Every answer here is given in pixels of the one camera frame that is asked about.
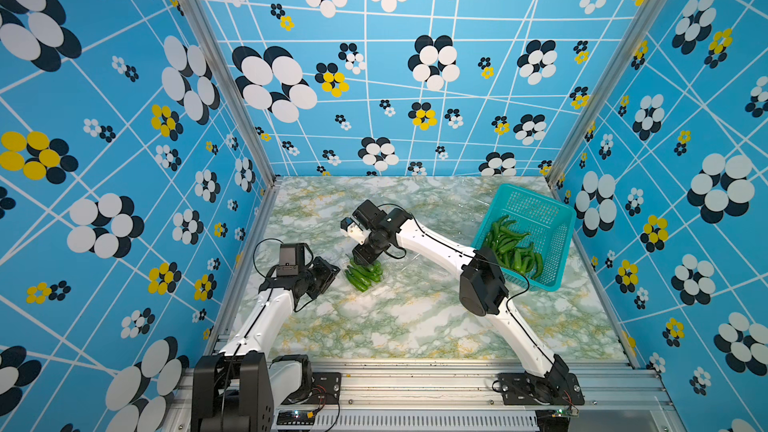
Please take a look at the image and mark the green peppers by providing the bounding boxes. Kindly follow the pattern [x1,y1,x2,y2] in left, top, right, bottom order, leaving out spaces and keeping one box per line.
[344,259,383,292]
[481,215,544,279]

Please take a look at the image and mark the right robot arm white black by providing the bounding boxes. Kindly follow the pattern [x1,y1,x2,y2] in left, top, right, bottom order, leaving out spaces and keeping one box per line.
[340,210,584,405]

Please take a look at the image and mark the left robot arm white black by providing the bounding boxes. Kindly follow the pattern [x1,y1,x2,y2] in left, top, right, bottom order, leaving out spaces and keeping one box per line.
[190,257,340,431]

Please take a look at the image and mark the green peppers inside basket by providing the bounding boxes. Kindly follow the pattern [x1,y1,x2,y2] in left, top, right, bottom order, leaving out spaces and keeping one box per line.
[481,215,544,279]

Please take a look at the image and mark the green circuit board left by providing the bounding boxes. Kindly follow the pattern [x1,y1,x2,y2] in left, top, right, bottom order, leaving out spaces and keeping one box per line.
[275,410,317,429]

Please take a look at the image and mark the teal plastic basket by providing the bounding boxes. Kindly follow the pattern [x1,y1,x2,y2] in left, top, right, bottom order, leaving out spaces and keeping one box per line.
[472,184,576,292]

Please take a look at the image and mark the circuit board right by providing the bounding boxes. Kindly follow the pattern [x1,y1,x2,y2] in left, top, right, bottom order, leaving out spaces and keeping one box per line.
[536,410,579,432]

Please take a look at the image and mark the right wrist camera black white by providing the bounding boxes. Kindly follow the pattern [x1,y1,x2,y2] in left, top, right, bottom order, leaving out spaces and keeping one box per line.
[340,200,413,244]

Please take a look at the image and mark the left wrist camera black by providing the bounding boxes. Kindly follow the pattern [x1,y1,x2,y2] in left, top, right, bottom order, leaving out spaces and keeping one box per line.
[276,242,309,276]

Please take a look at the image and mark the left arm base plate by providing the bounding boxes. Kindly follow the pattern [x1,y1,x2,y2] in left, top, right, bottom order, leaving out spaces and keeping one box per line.
[282,372,342,406]

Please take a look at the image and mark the aluminium corner post left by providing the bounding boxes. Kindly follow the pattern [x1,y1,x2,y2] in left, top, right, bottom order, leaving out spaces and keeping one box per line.
[181,0,277,190]

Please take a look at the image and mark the aluminium corner post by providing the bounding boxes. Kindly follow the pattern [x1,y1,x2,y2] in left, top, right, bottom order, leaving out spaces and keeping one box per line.
[547,0,668,191]
[181,0,277,190]

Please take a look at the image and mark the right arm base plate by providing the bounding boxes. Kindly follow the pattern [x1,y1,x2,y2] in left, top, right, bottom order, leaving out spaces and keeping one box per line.
[494,371,585,406]

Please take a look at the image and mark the aluminium corner post right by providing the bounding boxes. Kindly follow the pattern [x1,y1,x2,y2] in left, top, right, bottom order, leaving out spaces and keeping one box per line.
[547,0,668,191]

